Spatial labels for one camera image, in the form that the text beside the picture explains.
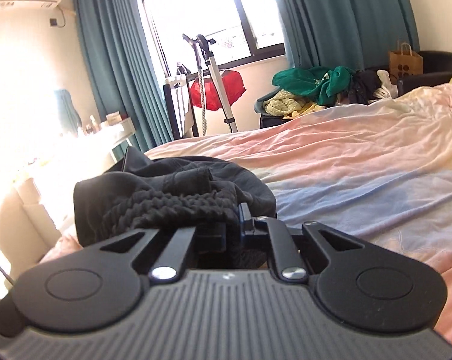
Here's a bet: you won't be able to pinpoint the white dresser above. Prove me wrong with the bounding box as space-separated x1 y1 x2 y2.
0 118 136 278

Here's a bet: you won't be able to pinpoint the yellow knitted garment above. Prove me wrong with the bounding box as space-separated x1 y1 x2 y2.
263 89 324 119

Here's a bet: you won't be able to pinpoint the black drawstring pants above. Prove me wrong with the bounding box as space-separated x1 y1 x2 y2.
73 147 276 269

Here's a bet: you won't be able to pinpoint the teal curtain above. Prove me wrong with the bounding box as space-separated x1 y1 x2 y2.
276 0 419 70
73 0 173 151

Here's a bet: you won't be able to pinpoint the black armchair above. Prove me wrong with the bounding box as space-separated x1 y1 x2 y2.
397 50 452 96

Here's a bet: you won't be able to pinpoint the pastel pink blue bedsheet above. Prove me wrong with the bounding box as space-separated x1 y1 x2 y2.
38 82 452 350

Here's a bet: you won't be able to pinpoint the red hanging garment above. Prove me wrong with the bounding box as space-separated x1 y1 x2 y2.
189 69 247 112

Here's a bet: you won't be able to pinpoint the teal garment on chair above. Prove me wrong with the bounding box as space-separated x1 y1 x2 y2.
55 88 82 135

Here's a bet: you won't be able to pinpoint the window with dark frame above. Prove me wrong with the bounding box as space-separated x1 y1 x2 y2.
142 0 285 72

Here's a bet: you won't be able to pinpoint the brown paper bag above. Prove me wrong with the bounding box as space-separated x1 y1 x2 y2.
388 41 424 84

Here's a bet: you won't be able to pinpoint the teal left curtain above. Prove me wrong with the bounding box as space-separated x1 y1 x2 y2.
73 0 173 151

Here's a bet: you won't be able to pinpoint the green garment on pile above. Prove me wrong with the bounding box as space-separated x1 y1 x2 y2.
272 66 355 107

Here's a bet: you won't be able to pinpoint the teal right curtain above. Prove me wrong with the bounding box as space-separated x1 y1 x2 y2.
276 0 419 70

